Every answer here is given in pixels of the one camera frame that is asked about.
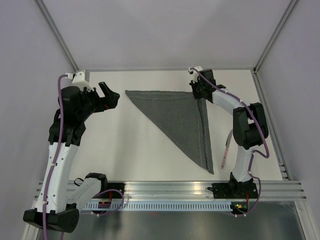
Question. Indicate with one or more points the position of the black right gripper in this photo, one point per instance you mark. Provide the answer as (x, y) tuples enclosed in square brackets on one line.
[(193, 84)]

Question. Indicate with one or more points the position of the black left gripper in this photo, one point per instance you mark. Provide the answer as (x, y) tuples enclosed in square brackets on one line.
[(109, 102)]

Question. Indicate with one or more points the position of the grey cloth napkin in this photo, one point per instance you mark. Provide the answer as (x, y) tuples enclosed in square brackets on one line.
[(182, 118)]

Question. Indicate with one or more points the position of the pink handled knife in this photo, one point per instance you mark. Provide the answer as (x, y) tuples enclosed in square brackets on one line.
[(227, 145)]

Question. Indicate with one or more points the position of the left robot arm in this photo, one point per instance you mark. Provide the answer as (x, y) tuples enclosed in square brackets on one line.
[(54, 210)]

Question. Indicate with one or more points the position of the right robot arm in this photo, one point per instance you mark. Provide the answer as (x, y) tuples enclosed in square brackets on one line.
[(249, 125)]

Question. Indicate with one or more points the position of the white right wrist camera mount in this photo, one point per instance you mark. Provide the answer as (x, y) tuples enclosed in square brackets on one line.
[(194, 68)]

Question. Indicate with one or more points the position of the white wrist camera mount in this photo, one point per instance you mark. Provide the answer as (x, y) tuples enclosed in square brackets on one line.
[(80, 79), (194, 68)]

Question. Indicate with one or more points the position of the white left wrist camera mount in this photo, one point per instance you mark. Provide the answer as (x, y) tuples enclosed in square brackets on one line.
[(80, 79)]

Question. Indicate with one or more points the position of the aluminium frame post left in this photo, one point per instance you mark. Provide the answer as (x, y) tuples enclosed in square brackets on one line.
[(44, 11)]

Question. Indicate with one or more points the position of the aluminium frame post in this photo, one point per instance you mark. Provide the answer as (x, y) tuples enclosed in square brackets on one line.
[(44, 11), (275, 34)]

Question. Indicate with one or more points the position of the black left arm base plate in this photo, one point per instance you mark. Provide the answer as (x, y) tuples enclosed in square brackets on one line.
[(120, 186)]

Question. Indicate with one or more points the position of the aluminium mounting rail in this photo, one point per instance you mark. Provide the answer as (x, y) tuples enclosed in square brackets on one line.
[(273, 191)]

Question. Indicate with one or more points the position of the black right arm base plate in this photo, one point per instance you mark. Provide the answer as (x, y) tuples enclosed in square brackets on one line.
[(234, 191)]

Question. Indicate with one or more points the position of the white slotted cable duct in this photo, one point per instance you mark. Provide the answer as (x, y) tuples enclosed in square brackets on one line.
[(160, 206)]

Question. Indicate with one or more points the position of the aluminium frame post right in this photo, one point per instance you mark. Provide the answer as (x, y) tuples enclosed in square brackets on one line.
[(275, 34)]

